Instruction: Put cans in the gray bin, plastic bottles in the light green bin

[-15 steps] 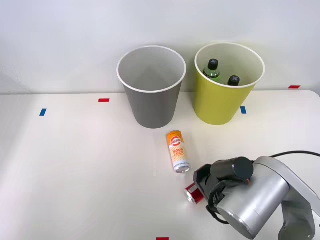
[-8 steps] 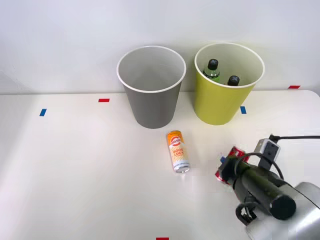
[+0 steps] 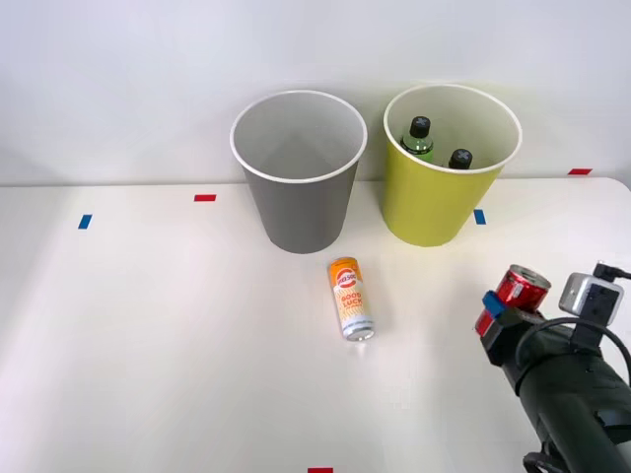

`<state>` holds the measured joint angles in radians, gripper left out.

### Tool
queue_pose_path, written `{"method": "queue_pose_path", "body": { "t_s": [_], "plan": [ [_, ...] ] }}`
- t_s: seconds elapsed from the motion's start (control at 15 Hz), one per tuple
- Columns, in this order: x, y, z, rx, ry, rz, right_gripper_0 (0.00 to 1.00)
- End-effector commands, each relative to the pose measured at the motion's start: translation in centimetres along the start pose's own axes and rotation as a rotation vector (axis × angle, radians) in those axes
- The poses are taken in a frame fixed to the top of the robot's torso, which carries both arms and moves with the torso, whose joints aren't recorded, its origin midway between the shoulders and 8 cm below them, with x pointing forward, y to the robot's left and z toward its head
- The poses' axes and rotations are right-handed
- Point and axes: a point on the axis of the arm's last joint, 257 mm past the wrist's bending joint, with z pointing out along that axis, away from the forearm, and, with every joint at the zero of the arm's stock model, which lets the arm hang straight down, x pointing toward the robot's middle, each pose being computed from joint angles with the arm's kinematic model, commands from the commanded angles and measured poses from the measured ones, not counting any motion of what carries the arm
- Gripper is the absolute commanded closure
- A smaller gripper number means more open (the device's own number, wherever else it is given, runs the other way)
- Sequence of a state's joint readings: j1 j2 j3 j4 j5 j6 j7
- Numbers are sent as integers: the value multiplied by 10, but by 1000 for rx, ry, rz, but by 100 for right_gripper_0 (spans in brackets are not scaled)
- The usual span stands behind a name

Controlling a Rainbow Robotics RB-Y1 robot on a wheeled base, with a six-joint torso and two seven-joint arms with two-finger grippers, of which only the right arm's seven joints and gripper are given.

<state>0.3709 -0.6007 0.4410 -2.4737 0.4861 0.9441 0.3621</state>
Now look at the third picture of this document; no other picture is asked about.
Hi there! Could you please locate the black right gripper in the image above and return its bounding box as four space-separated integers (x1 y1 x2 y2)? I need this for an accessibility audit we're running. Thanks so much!
479 290 546 385

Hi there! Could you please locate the red drink can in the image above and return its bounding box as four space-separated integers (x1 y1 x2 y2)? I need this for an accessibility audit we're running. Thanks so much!
474 264 552 338

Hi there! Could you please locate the yellow-green plastic waste bin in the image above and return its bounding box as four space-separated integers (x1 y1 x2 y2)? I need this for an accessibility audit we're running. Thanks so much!
383 83 524 248

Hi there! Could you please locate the dark bottle with black cap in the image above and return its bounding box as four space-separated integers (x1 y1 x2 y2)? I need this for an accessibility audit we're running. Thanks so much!
447 148 474 171

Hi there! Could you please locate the orange and white drink can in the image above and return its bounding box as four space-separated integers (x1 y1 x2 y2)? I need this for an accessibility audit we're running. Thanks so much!
327 256 379 344

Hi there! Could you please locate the green bottle with black cap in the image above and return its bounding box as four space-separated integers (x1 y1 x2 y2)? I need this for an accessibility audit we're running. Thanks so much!
398 115 438 167

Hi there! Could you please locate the grey plastic waste bin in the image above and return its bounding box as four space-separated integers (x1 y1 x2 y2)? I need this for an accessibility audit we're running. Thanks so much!
229 89 370 256

